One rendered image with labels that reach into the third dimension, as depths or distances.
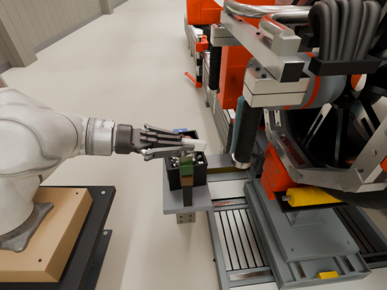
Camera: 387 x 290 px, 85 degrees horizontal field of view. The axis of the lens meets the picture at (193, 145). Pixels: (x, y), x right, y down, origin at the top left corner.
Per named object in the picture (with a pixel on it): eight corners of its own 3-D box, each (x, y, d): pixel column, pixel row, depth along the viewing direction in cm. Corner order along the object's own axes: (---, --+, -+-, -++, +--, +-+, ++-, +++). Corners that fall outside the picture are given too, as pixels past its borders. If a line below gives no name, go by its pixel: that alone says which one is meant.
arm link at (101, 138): (92, 110, 51) (118, 113, 53) (93, 139, 56) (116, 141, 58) (85, 132, 44) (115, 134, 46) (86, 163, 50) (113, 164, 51)
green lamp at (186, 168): (193, 175, 61) (193, 165, 58) (179, 176, 61) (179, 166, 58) (192, 164, 64) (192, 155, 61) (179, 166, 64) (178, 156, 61)
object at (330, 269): (361, 279, 88) (374, 271, 82) (278, 291, 85) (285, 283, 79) (301, 184, 126) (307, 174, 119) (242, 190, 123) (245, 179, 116)
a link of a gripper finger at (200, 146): (182, 139, 56) (182, 141, 56) (207, 141, 59) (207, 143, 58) (179, 148, 58) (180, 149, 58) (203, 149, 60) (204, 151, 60)
